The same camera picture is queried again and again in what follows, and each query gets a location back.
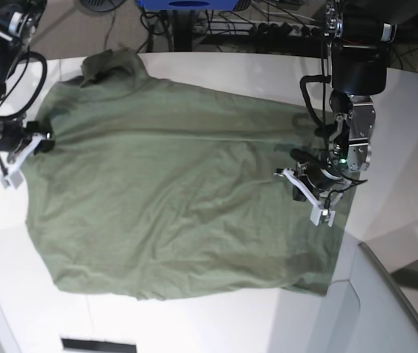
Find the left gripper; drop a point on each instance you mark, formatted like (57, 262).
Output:
(316, 174)

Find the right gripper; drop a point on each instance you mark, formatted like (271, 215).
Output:
(14, 137)

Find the green t-shirt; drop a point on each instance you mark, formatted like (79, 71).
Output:
(156, 189)

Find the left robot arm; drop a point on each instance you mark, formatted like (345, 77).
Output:
(358, 38)

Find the black floor fan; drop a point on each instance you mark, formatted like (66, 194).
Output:
(101, 6)

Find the black power strip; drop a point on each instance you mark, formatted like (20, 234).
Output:
(284, 30)

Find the blue bin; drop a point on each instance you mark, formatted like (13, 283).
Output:
(156, 5)

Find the white label with black bar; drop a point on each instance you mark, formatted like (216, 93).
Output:
(96, 346)

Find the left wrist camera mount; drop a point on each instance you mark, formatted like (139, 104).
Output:
(323, 206)

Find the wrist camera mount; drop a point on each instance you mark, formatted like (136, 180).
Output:
(323, 206)
(11, 175)

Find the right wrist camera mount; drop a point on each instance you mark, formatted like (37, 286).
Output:
(11, 175)

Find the grey metal table-side rail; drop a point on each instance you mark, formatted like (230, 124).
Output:
(400, 298)

